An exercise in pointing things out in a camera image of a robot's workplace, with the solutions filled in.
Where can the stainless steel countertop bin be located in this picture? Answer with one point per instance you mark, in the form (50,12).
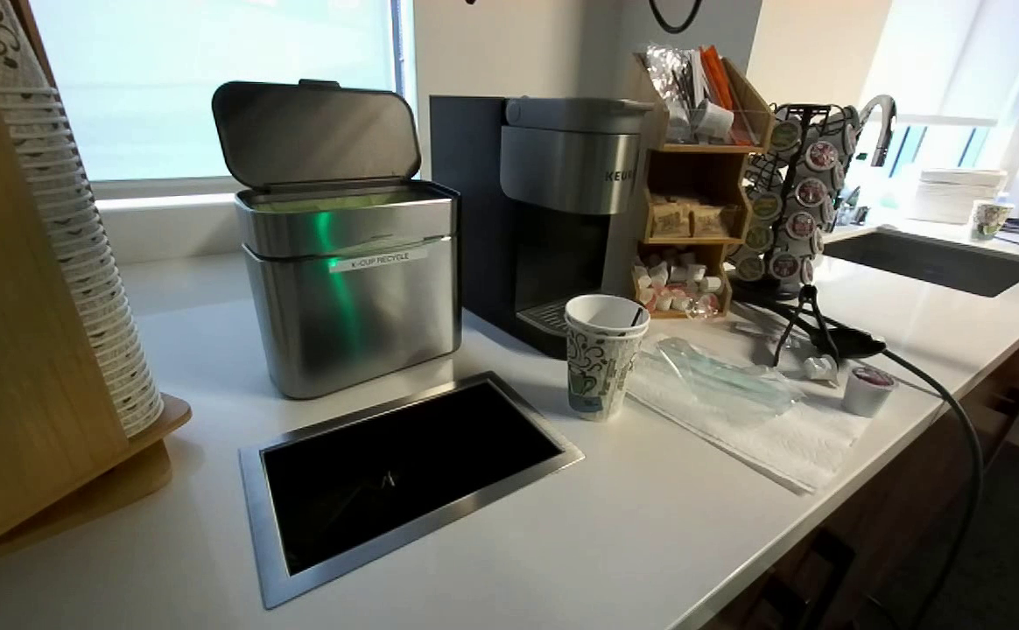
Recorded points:
(352,324)

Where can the stainless steel bin lid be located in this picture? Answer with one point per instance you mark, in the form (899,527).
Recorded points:
(317,131)

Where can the patterned paper cup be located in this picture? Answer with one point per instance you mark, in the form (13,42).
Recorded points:
(990,220)
(601,367)

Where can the black stir stick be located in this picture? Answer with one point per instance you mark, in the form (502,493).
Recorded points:
(636,317)

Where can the black and silver coffee machine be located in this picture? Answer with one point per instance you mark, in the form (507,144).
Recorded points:
(562,166)

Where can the heap of creamer cups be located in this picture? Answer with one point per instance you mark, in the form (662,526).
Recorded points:
(676,280)

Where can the steel framed counter chute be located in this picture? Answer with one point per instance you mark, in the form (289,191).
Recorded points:
(404,472)

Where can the row of brown sugar packets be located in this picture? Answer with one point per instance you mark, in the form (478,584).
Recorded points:
(689,219)

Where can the clear plastic wrapper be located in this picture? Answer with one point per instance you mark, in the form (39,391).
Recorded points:
(728,376)

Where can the wooden condiment organizer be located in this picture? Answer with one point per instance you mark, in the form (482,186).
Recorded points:
(702,179)

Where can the bundle of packets and sticks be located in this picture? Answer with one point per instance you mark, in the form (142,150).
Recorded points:
(702,96)

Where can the white paper napkin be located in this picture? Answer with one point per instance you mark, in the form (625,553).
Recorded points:
(781,442)

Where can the small white creamer cup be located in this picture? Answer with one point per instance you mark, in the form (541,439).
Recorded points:
(820,367)

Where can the array of coffee pods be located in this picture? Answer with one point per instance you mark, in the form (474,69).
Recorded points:
(811,192)

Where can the white coffee pod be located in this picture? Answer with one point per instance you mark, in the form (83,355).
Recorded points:
(868,391)

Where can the window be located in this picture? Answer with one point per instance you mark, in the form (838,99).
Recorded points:
(938,147)
(212,79)

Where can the tap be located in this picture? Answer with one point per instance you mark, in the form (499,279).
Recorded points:
(884,118)

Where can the sink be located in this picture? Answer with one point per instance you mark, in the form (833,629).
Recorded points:
(930,258)

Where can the stack of patterned paper cups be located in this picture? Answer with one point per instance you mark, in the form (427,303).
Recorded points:
(80,245)

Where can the stack of white paper plates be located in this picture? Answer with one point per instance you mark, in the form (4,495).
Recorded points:
(956,194)

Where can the wooden cup dispenser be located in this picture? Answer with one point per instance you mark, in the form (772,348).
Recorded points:
(10,350)

